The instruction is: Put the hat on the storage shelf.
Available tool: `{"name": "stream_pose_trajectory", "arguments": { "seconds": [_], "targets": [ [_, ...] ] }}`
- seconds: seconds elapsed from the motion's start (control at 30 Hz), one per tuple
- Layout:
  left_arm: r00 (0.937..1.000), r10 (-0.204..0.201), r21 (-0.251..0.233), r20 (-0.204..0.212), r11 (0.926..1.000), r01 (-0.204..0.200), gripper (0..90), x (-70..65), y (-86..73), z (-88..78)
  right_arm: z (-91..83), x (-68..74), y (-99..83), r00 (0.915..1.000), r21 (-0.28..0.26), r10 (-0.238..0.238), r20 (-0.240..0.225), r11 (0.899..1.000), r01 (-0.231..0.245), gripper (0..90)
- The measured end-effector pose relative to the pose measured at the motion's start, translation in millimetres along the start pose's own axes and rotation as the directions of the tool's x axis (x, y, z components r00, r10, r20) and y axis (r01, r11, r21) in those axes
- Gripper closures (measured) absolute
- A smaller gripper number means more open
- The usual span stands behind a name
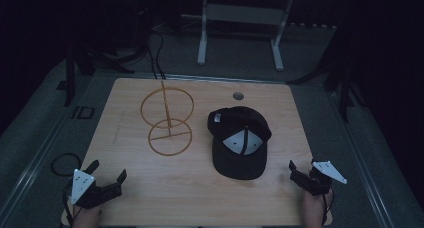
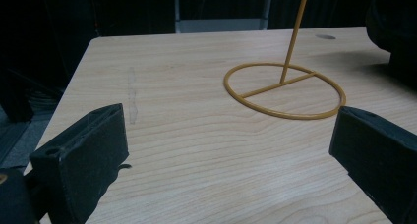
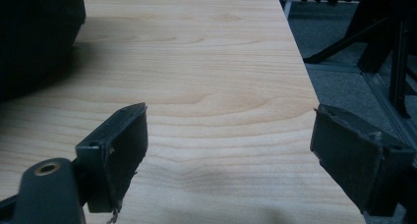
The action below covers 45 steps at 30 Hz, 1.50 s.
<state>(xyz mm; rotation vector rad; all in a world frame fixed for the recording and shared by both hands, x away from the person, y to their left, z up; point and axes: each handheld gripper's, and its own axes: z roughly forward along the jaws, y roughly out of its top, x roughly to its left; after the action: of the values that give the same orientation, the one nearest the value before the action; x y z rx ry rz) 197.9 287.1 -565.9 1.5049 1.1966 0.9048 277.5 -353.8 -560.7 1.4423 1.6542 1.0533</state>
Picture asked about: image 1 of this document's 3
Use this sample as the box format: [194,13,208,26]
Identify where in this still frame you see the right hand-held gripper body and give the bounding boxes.
[290,160,348,197]

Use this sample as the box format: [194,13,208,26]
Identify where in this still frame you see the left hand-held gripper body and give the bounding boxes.
[70,168,124,210]

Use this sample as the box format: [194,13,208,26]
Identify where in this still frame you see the black and white cap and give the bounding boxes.
[206,105,273,181]

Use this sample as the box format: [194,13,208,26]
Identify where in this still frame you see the gold wire hat stand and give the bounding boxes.
[139,80,196,157]

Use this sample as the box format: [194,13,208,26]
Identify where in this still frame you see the person's right hand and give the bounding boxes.
[302,188,334,228]

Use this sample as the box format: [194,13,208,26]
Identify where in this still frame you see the person's left hand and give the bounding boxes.
[71,205,102,228]

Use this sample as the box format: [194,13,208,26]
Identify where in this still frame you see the black tripod stand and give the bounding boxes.
[63,42,136,108]
[285,31,368,124]

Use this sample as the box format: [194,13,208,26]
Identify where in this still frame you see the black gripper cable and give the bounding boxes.
[61,179,76,228]
[320,186,335,226]

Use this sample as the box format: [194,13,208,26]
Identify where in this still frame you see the black coiled cable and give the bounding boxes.
[50,152,83,178]

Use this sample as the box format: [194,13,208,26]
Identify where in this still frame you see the white metal desk frame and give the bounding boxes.
[196,0,296,73]

